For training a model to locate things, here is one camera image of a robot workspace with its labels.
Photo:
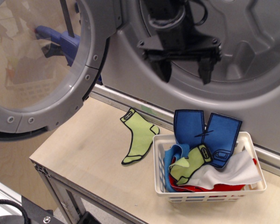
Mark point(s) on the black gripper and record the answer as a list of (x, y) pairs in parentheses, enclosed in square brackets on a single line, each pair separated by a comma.
[(177, 39)]

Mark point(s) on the blue felt pants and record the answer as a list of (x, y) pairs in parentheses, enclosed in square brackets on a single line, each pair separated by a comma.
[(219, 135)]

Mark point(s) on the white plastic laundry basket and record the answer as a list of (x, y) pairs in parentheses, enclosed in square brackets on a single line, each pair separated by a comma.
[(162, 143)]

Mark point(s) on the blue felt cloth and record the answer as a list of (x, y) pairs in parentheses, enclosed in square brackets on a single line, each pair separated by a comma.
[(175, 152)]

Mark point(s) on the green felt sock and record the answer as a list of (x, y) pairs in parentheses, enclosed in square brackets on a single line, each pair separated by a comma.
[(182, 170), (142, 133)]

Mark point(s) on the white felt cloth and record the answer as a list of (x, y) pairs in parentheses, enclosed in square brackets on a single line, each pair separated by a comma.
[(240, 169)]

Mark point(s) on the red felt garment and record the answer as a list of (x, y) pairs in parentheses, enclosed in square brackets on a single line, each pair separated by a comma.
[(220, 187)]

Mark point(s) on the black robot base bottom left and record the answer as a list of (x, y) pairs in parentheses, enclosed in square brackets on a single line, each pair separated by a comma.
[(23, 211)]

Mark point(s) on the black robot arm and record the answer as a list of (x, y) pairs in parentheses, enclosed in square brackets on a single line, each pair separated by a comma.
[(166, 9)]

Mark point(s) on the grey round machine door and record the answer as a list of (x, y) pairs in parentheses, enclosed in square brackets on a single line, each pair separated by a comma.
[(39, 94)]

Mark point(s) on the green felt sock on table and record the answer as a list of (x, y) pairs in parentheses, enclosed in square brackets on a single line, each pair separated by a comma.
[(142, 133)]

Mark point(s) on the blue clamp behind door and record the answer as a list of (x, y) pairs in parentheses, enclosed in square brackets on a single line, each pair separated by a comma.
[(62, 44)]

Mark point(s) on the aluminium table frame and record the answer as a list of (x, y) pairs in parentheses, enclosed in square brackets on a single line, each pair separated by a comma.
[(73, 200)]

